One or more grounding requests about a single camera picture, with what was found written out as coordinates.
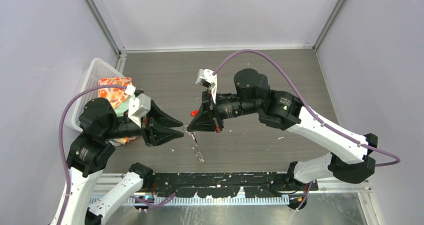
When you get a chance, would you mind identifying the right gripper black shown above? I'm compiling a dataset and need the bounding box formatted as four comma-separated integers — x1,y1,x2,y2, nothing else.
187,87,260,132

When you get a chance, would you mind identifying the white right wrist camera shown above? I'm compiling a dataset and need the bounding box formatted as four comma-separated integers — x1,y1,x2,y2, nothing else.
195,69,218,104

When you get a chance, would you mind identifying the white plastic basket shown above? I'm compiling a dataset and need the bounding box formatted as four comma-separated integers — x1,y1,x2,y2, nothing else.
64,58,124,132

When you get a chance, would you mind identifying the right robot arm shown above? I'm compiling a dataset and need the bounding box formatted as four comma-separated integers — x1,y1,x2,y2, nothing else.
187,68,378,190

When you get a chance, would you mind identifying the mint green cloth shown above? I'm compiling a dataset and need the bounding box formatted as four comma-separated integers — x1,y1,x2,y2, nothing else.
114,95,134,117

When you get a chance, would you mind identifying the silver perforated keyring plate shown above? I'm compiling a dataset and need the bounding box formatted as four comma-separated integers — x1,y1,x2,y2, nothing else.
183,125,206,164

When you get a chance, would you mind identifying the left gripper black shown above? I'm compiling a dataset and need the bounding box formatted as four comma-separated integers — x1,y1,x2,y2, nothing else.
104,98,185,145

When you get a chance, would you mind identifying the red key tag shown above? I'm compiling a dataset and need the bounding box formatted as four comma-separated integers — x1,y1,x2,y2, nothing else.
190,109,199,117

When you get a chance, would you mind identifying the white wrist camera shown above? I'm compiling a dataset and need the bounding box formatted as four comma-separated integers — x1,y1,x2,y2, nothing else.
128,93,151,128
195,69,218,104

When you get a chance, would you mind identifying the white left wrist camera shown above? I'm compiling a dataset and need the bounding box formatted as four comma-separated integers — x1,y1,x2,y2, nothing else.
128,93,151,128

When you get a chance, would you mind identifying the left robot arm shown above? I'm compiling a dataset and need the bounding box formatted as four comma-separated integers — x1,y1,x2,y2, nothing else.
51,98,184,225

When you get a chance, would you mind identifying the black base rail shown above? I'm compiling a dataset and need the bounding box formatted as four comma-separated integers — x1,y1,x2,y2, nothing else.
139,172,309,199

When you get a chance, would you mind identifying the orange floral cloth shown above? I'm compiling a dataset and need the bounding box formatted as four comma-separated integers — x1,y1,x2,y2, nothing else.
97,77,140,146

